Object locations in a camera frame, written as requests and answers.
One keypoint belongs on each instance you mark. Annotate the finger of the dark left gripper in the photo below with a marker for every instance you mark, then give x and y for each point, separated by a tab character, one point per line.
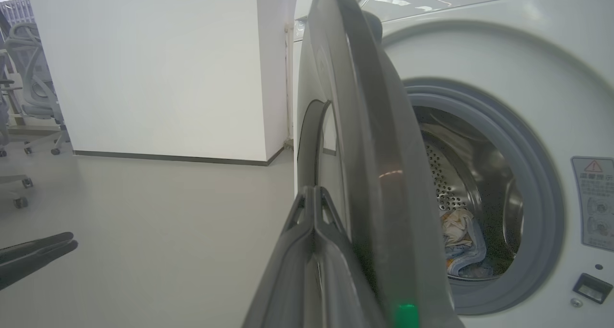
33	265
33	249

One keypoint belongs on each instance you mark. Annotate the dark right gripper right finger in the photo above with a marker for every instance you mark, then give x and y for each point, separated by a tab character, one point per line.
340	280

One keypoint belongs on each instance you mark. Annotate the pale wall pipe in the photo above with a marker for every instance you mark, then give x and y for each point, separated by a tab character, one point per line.
289	78

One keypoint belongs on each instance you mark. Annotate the grey warning sticker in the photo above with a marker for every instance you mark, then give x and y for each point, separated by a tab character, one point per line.
595	203

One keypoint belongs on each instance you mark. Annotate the white front-load washing machine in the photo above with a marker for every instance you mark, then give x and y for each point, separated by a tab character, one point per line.
503	45

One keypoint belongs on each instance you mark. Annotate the black door latch slot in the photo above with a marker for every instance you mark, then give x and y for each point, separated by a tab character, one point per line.
592	288

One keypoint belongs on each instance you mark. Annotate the steel washing drum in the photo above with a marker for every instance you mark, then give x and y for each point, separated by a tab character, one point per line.
455	174

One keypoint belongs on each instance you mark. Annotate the blue bear-print clothes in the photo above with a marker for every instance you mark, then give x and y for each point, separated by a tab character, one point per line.
460	241

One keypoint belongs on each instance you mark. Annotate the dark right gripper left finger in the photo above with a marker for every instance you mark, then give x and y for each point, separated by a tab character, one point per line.
292	280

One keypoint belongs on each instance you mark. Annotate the round dark washing machine door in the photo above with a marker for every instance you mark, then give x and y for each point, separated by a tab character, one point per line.
374	126

